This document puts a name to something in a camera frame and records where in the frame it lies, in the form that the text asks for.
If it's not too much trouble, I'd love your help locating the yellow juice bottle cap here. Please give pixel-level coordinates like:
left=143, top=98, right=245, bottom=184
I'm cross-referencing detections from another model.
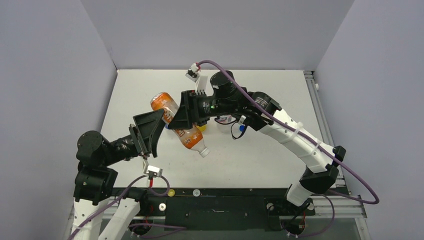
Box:
left=167, top=189, right=176, bottom=197

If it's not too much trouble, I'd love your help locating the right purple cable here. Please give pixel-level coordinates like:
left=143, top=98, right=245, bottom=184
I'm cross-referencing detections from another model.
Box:
left=196, top=59, right=380, bottom=239

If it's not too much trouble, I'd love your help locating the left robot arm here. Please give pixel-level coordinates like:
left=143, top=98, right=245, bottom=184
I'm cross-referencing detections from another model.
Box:
left=68, top=109, right=165, bottom=240

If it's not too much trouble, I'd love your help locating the aluminium frame rail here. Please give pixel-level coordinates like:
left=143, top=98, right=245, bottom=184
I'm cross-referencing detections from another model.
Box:
left=303, top=71, right=367, bottom=219

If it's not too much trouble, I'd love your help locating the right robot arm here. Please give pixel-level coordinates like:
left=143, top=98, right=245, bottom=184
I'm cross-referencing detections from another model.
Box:
left=168, top=70, right=346, bottom=214

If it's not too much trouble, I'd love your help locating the white water bottle cap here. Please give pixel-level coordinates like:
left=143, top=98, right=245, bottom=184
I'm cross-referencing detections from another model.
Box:
left=192, top=189, right=201, bottom=197

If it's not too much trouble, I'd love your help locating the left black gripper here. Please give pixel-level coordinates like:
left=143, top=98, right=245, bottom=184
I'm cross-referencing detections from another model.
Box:
left=103, top=106, right=168, bottom=165

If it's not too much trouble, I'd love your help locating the white orange bottle cap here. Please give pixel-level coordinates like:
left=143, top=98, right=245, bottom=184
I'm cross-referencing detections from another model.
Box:
left=199, top=146, right=210, bottom=158

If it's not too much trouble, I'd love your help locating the yellow juice bottle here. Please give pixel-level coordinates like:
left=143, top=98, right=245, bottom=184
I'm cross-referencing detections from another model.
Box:
left=196, top=124, right=207, bottom=132

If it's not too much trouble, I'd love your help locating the orange drink bottle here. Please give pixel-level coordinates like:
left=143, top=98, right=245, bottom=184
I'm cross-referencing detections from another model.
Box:
left=150, top=92, right=211, bottom=159

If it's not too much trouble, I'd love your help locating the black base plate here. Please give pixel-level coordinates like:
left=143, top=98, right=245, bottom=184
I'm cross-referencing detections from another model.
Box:
left=129, top=188, right=325, bottom=235

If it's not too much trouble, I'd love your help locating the clear water bottle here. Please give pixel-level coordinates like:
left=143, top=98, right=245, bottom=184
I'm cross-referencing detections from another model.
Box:
left=215, top=115, right=234, bottom=134

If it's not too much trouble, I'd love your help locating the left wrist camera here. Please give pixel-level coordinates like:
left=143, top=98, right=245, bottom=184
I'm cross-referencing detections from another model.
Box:
left=142, top=159, right=163, bottom=180

